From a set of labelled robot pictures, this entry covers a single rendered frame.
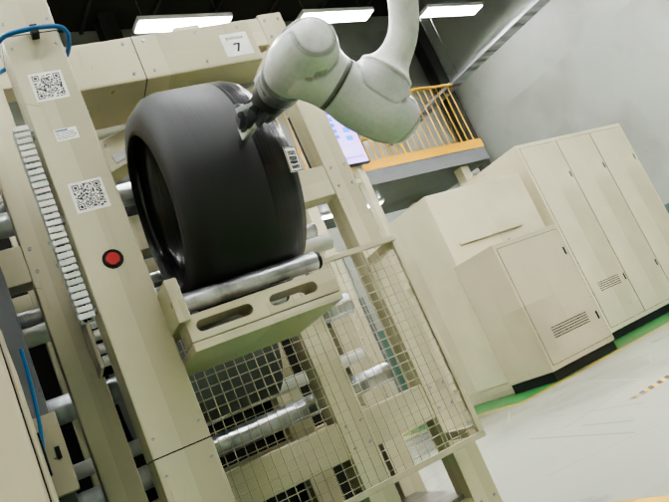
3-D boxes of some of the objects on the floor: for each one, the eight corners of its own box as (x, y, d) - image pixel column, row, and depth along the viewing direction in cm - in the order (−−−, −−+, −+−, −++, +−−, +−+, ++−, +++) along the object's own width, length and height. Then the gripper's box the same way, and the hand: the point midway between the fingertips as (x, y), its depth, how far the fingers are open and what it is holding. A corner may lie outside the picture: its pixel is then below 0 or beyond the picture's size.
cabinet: (558, 380, 569) (492, 244, 593) (513, 394, 613) (453, 268, 638) (620, 347, 619) (557, 223, 643) (573, 363, 664) (516, 246, 688)
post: (266, 777, 130) (-99, -238, 178) (250, 755, 141) (-89, -191, 190) (327, 736, 135) (-44, -237, 184) (306, 718, 147) (-37, -192, 196)
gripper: (300, 65, 134) (263, 113, 156) (238, 77, 129) (209, 124, 150) (313, 101, 134) (275, 143, 155) (252, 114, 128) (221, 156, 150)
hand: (247, 127), depth 150 cm, fingers closed
